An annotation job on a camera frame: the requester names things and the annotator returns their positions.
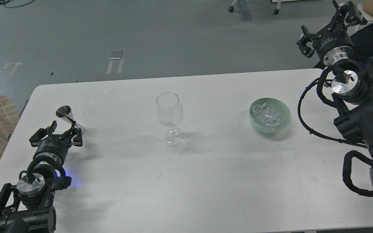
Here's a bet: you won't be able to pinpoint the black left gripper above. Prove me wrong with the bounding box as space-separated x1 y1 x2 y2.
29 121 83 165

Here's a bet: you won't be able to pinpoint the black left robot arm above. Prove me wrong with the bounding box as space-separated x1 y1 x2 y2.
0 120 83 233

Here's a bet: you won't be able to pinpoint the clear wine glass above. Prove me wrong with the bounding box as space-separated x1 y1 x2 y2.
156 92 185 147

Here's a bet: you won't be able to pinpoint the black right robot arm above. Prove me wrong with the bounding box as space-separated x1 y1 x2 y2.
297 0 373 197

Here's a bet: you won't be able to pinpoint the green bowl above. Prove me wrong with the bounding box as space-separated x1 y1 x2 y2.
249 97 292 134

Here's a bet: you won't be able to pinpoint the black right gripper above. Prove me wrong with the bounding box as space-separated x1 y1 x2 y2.
297 0 362 68

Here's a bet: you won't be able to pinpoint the steel cocktail jigger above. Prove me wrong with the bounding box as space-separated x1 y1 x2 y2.
56 105 86 134

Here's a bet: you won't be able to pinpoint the clear ice cubes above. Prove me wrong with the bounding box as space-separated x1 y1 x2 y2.
250 102 288 129

